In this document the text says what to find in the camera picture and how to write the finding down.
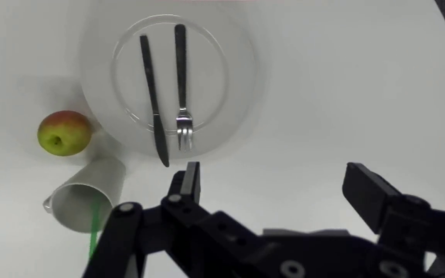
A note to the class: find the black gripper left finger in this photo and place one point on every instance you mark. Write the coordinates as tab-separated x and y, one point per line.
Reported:
182	237

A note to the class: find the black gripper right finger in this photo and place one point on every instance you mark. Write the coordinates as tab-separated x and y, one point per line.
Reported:
387	211

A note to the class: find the red green apple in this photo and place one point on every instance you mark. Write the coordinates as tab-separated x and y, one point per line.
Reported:
64	134

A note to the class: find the green drinking straw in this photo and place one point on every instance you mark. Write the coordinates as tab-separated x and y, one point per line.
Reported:
95	233

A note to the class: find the white ceramic mug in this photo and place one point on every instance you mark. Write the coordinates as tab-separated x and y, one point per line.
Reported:
100	180

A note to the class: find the white round dinner plate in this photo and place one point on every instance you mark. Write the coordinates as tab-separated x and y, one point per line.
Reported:
217	78

